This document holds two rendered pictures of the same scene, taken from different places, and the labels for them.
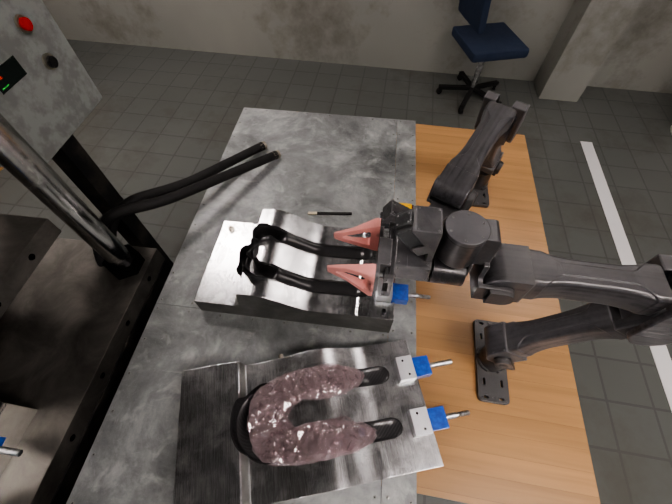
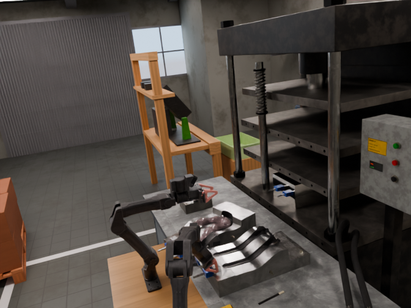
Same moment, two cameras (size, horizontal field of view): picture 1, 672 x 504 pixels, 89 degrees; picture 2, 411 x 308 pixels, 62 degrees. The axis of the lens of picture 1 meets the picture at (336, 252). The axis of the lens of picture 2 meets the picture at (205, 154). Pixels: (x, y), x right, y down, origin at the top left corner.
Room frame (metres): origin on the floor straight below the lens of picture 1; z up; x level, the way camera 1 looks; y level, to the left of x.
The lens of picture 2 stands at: (1.71, -0.75, 1.90)
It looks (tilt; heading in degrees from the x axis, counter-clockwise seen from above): 17 degrees down; 153
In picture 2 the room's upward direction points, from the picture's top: 6 degrees counter-clockwise
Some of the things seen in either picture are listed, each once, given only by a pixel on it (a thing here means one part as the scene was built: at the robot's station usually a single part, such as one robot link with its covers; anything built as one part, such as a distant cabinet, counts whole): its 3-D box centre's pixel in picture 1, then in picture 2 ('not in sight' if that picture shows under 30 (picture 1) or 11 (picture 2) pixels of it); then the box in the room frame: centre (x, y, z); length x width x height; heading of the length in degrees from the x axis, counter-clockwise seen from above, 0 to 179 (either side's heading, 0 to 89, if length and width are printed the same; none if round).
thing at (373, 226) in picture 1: (361, 245); (207, 193); (0.30, -0.04, 1.20); 0.09 x 0.07 x 0.07; 81
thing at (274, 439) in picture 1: (309, 411); (210, 223); (0.10, 0.05, 0.90); 0.26 x 0.18 x 0.08; 100
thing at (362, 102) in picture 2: not in sight; (323, 90); (-0.01, 1.10, 1.51); 1.10 x 0.70 x 0.05; 173
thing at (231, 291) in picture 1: (300, 266); (252, 254); (0.46, 0.10, 0.87); 0.50 x 0.26 x 0.14; 83
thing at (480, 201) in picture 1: (480, 176); not in sight; (0.82, -0.48, 0.84); 0.20 x 0.07 x 0.08; 170
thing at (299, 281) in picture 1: (303, 260); (248, 245); (0.45, 0.08, 0.92); 0.35 x 0.16 x 0.09; 83
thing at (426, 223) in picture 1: (411, 240); (192, 184); (0.27, -0.11, 1.25); 0.07 x 0.06 x 0.11; 171
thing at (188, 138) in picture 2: not in sight; (194, 123); (-2.22, 1.15, 0.95); 1.46 x 1.31 x 1.89; 167
